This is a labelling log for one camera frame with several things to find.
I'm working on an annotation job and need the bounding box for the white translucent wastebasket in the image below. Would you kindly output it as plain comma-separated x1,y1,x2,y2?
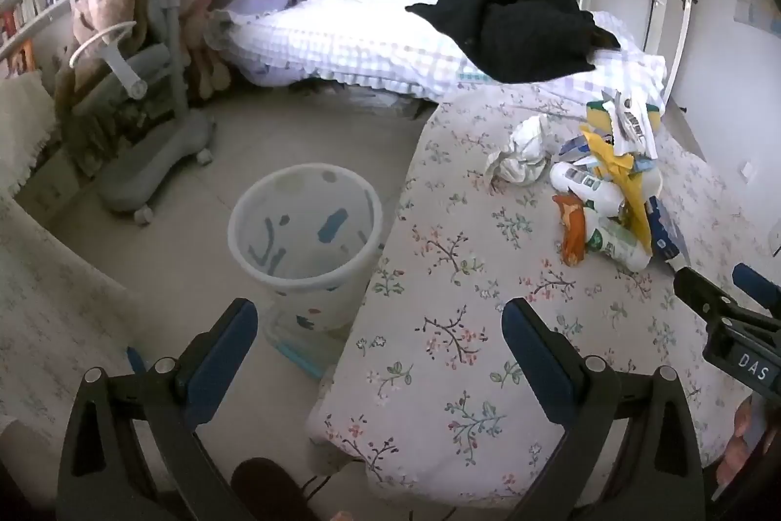
227,163,384,339

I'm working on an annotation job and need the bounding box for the white black-printed wrapper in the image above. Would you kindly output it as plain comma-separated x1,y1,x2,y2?
601,90,660,159

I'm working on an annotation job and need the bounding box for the white ring holder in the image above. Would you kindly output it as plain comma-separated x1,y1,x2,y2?
69,21,147,98

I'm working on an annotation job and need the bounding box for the beige fringed blanket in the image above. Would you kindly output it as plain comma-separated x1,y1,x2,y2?
0,69,62,198

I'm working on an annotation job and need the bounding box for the yellow snack wrapper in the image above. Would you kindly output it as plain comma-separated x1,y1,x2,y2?
579,126,658,256

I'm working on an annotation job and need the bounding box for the grey wheeled chair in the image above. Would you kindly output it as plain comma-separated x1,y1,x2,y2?
55,0,217,223

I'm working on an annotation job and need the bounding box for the brown plush toy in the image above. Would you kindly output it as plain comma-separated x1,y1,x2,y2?
183,17,233,101

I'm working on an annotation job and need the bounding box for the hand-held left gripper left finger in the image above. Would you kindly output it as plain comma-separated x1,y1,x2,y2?
56,298,269,521

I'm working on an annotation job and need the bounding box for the blue snack packet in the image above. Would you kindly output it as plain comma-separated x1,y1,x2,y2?
647,197,690,269

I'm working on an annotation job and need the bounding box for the orange snack packet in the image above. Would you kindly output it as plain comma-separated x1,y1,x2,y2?
552,193,590,267

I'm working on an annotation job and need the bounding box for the dark rounded object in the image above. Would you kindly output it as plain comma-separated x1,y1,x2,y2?
230,457,318,521

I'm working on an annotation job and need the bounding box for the small blue white wrapper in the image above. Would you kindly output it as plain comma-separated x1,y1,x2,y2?
558,139,596,165

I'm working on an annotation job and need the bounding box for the person's right hand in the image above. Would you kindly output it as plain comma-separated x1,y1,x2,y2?
715,396,781,488

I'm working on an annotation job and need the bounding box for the white tissue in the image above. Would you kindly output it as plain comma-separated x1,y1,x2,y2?
486,115,553,186

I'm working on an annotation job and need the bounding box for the row of books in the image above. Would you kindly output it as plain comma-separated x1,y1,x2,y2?
0,0,68,70

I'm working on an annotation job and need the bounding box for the white plastic bottle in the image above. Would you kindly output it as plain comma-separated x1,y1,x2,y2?
582,207,654,271
549,161,629,210

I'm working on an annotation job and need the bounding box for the beige storage box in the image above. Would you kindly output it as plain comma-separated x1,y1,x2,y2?
15,155,83,220

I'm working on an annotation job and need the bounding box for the floral bedsheet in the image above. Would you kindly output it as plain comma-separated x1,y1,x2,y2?
305,84,781,506

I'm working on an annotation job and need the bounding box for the black knitted garment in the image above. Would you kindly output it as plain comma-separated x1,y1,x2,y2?
406,0,622,83

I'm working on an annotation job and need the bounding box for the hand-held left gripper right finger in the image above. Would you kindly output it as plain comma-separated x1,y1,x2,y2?
500,298,712,521

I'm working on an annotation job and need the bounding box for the checked white quilt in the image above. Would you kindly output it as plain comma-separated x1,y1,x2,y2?
207,0,669,104

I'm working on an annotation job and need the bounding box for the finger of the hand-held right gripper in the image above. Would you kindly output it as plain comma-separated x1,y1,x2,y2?
673,265,744,324
731,262,781,315

